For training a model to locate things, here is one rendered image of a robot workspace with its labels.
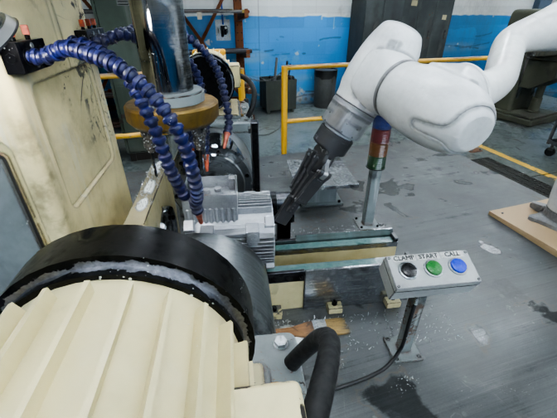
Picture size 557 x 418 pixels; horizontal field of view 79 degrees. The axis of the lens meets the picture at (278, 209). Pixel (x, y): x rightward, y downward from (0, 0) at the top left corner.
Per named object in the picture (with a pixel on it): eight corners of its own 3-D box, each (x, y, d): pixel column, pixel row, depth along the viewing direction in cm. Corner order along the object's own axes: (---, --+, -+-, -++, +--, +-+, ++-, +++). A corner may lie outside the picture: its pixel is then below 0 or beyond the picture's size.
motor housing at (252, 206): (191, 289, 80) (179, 222, 70) (199, 241, 96) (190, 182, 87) (275, 283, 82) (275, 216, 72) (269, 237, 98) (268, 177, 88)
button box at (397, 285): (388, 300, 66) (396, 289, 62) (377, 267, 70) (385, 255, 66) (470, 292, 68) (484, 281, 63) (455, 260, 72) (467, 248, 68)
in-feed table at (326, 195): (295, 215, 132) (296, 187, 125) (285, 183, 154) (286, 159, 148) (355, 211, 134) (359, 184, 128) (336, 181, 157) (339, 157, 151)
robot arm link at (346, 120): (343, 100, 60) (324, 129, 63) (381, 123, 64) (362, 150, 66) (330, 89, 68) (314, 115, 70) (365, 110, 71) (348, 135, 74)
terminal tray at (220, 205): (185, 226, 76) (180, 197, 72) (190, 202, 85) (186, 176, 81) (239, 222, 77) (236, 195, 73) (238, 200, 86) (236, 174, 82)
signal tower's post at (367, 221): (359, 230, 122) (376, 114, 101) (352, 219, 129) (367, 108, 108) (380, 229, 123) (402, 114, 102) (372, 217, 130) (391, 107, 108)
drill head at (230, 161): (171, 239, 98) (155, 158, 85) (186, 177, 133) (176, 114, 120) (257, 233, 101) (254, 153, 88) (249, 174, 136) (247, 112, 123)
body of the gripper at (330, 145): (318, 116, 70) (295, 154, 74) (328, 129, 63) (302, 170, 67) (346, 133, 73) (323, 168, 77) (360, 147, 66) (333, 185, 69)
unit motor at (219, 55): (191, 177, 126) (172, 54, 105) (197, 147, 154) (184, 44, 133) (259, 174, 129) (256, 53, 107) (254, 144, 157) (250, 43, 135)
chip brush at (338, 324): (268, 344, 81) (268, 342, 81) (266, 328, 85) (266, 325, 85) (351, 334, 84) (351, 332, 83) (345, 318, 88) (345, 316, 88)
